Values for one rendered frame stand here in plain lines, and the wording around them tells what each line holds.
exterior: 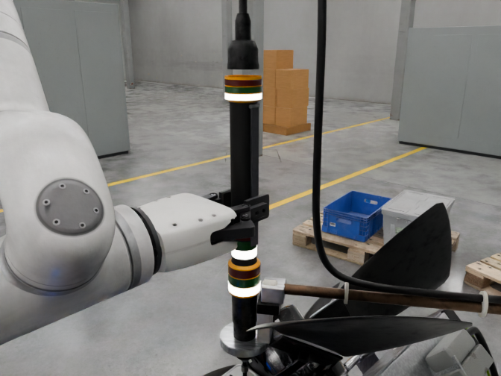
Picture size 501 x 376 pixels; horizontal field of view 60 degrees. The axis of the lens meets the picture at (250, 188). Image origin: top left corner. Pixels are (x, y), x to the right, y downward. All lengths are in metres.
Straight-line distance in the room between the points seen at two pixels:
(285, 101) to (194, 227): 8.35
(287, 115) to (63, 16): 4.29
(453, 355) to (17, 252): 0.73
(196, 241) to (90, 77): 6.57
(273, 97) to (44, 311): 8.62
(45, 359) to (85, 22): 5.09
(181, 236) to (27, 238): 0.16
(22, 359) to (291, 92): 6.93
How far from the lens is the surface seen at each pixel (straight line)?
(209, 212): 0.47
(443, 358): 0.88
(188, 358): 2.66
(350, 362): 0.89
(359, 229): 3.67
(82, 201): 0.34
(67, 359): 2.82
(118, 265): 0.42
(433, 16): 13.53
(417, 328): 0.50
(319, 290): 0.59
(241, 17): 0.52
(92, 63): 7.00
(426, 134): 8.09
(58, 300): 0.39
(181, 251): 0.45
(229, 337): 0.65
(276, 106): 8.91
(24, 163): 0.36
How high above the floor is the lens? 1.67
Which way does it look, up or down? 18 degrees down
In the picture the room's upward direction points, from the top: straight up
